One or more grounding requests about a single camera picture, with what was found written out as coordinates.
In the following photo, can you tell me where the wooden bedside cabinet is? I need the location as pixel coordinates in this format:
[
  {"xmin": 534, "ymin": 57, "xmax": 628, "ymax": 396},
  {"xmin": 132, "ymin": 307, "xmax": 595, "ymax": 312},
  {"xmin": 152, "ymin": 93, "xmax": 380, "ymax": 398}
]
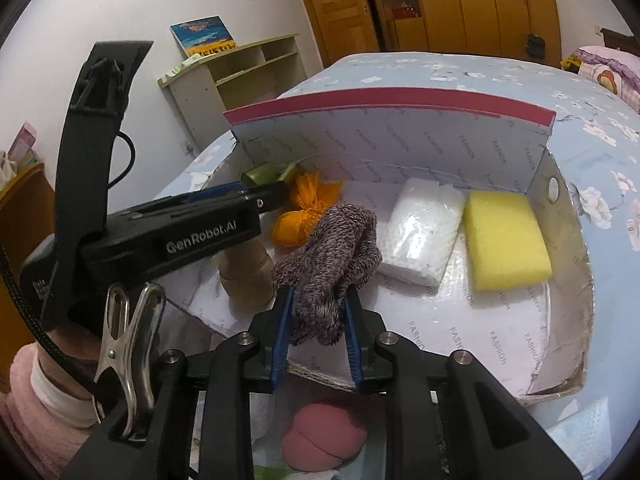
[{"xmin": 0, "ymin": 162, "xmax": 58, "ymax": 351}]

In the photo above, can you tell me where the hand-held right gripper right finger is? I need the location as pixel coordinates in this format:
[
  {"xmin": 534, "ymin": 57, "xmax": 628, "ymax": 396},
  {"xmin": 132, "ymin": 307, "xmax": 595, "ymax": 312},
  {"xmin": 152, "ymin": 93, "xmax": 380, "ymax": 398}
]
[{"xmin": 344, "ymin": 284, "xmax": 583, "ymax": 480}]

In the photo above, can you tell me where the thin black cable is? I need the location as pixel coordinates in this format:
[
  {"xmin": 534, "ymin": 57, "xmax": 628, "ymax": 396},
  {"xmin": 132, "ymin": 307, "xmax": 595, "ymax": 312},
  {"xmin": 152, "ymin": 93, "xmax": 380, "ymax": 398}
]
[{"xmin": 107, "ymin": 132, "xmax": 136, "ymax": 186}]

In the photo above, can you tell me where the pink ruffled pillow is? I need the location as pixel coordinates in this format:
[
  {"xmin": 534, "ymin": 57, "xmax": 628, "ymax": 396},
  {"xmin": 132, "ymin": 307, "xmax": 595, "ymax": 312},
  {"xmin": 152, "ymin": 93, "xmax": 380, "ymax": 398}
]
[{"xmin": 572, "ymin": 45, "xmax": 640, "ymax": 111}]

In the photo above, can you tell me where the wooden wardrobe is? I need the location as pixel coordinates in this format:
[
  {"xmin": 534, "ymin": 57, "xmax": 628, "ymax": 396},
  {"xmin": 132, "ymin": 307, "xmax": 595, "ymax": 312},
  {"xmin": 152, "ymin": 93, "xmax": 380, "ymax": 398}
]
[{"xmin": 360, "ymin": 0, "xmax": 561, "ymax": 66}]

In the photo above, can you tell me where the green satin ribbon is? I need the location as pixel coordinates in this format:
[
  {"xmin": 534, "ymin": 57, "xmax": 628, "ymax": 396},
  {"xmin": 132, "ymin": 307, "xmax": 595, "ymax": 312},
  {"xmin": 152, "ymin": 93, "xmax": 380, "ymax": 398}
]
[{"xmin": 241, "ymin": 157, "xmax": 311, "ymax": 186}]

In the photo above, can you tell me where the brown knit sock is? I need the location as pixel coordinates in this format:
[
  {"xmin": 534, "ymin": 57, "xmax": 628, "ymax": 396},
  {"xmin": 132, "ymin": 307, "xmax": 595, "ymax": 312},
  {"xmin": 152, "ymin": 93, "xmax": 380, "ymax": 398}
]
[{"xmin": 272, "ymin": 203, "xmax": 383, "ymax": 347}]

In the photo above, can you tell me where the wooden door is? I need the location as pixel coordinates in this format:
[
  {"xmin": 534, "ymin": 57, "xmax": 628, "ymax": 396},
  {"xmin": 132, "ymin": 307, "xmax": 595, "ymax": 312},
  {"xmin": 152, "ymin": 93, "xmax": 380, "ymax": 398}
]
[{"xmin": 290, "ymin": 0, "xmax": 381, "ymax": 66}]

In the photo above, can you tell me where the beige makeup sponge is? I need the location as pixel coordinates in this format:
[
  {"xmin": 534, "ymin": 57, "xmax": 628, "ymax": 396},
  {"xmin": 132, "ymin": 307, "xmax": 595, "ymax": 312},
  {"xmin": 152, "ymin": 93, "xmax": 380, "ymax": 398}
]
[{"xmin": 216, "ymin": 237, "xmax": 276, "ymax": 311}]

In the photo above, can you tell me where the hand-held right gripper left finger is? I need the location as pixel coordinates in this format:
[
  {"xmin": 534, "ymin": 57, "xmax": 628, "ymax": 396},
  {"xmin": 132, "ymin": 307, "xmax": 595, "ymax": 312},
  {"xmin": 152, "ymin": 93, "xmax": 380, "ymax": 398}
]
[{"xmin": 65, "ymin": 285, "xmax": 298, "ymax": 480}]

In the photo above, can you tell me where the yellow sponge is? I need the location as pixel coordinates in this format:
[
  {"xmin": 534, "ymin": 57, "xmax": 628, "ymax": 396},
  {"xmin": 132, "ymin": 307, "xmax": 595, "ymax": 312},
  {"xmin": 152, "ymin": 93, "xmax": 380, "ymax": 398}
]
[{"xmin": 462, "ymin": 190, "xmax": 553, "ymax": 292}]

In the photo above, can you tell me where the pink cardboard box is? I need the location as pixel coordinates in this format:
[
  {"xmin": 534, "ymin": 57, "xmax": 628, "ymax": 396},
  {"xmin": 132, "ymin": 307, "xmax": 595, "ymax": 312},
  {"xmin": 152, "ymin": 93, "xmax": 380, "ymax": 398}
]
[{"xmin": 165, "ymin": 87, "xmax": 598, "ymax": 408}]

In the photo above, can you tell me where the blue floral bed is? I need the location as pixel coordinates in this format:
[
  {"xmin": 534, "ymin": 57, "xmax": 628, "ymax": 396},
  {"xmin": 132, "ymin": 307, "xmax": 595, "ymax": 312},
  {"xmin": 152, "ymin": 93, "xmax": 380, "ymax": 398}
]
[{"xmin": 150, "ymin": 51, "xmax": 640, "ymax": 480}]

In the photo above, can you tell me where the pink carton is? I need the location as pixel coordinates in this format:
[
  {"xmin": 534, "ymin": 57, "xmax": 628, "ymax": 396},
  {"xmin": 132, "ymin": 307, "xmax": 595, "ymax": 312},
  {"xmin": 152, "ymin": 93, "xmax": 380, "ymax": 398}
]
[{"xmin": 5, "ymin": 121, "xmax": 38, "ymax": 163}]

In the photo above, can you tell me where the white towel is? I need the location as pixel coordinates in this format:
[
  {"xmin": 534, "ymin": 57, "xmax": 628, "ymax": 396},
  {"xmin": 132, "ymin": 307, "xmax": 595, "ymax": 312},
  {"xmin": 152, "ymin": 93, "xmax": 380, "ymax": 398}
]
[{"xmin": 376, "ymin": 178, "xmax": 467, "ymax": 287}]

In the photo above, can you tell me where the black braided cable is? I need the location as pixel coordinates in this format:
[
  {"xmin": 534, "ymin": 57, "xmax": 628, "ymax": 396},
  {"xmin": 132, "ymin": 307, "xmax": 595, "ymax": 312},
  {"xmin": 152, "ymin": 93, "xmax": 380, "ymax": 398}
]
[{"xmin": 0, "ymin": 240, "xmax": 108, "ymax": 411}]

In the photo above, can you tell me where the green book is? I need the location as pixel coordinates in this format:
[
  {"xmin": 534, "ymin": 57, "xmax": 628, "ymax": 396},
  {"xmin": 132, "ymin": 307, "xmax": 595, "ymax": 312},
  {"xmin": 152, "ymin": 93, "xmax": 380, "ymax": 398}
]
[{"xmin": 167, "ymin": 55, "xmax": 203, "ymax": 78}]

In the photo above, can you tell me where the orange cloth bundle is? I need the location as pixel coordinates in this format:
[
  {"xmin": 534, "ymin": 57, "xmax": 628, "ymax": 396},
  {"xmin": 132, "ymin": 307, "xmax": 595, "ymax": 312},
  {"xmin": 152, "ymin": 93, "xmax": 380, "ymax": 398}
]
[{"xmin": 271, "ymin": 170, "xmax": 345, "ymax": 248}]

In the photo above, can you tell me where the blue and yellow painting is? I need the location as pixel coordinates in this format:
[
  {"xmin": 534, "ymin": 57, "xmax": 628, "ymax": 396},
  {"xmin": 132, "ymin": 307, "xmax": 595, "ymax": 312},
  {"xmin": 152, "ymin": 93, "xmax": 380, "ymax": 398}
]
[{"xmin": 170, "ymin": 16, "xmax": 237, "ymax": 58}]

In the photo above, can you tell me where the person's left forearm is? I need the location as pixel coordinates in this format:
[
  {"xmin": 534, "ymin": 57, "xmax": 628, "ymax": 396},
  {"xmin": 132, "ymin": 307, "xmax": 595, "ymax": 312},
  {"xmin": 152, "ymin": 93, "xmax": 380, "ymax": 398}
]
[{"xmin": 0, "ymin": 330, "xmax": 108, "ymax": 480}]

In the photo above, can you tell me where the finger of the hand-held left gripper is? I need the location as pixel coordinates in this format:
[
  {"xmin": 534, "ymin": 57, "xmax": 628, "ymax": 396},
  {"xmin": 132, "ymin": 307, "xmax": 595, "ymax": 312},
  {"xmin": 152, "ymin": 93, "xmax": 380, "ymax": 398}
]
[{"xmin": 172, "ymin": 181, "xmax": 292, "ymax": 216}]

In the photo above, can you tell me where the metal spring clip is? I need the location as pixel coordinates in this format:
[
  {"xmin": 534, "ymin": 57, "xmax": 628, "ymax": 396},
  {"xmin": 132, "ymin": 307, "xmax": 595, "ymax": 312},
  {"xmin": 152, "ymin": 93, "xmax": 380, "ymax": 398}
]
[{"xmin": 94, "ymin": 282, "xmax": 167, "ymax": 436}]

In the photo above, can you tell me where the pale green shelf desk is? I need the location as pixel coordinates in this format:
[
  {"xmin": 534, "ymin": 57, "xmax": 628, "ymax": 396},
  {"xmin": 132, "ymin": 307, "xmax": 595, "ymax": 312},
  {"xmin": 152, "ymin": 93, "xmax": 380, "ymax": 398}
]
[{"xmin": 159, "ymin": 34, "xmax": 308, "ymax": 148}]

